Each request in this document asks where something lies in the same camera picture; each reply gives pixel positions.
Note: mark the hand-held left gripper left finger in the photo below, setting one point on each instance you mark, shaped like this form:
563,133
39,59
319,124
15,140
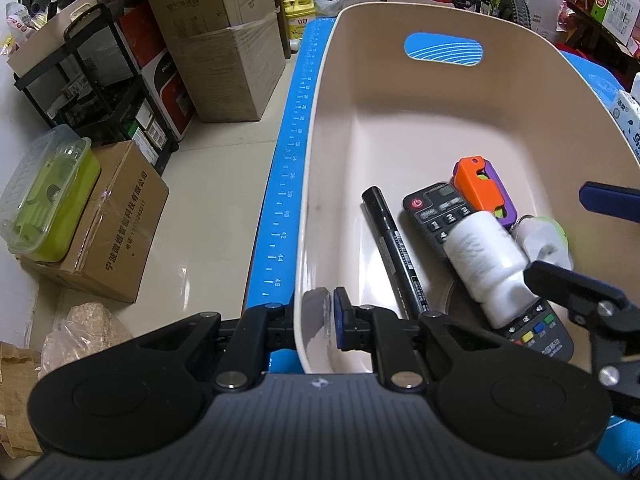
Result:
275,330

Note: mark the bag of brown granules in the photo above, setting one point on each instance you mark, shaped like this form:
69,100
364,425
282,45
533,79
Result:
85,335

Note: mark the orange and purple toy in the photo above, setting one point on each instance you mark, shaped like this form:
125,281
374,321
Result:
480,190

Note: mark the white and green charger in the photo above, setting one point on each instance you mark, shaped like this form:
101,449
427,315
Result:
540,240

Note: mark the clear plastic bottle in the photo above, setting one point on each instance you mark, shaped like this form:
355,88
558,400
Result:
17,22

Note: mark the tissue pack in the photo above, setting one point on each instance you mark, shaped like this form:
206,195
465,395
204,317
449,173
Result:
627,120

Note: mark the low printed cardboard box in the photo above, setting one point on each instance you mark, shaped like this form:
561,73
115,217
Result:
125,220

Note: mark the white plastic bottle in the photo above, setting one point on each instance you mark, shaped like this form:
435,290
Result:
485,255

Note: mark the crumpled brown cardboard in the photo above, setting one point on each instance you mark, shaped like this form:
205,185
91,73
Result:
17,400

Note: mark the black metal rack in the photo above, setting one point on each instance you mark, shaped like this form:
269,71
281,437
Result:
90,95

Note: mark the plain brown cardboard box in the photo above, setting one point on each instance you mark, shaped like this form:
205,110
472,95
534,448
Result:
180,5

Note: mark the beige plastic bin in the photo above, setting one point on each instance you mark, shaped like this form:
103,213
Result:
400,125

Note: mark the white and red appliance box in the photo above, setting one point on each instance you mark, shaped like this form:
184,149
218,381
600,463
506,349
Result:
172,100

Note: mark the black marker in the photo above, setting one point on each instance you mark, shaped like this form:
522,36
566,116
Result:
395,245

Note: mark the large taped cardboard box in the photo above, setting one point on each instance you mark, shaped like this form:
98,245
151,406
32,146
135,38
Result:
230,80

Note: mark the green and white box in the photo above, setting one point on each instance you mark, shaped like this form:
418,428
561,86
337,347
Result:
617,5

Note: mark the green container with clear lid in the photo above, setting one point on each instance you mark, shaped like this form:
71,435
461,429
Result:
55,200

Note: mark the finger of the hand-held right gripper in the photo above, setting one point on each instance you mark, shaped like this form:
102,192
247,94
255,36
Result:
575,285
610,200

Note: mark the black remote control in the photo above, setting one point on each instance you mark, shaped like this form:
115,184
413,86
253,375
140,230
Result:
440,210

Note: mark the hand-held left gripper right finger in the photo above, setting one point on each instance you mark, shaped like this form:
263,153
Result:
342,320

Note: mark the yellow jug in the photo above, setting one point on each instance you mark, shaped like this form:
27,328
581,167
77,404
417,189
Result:
299,15

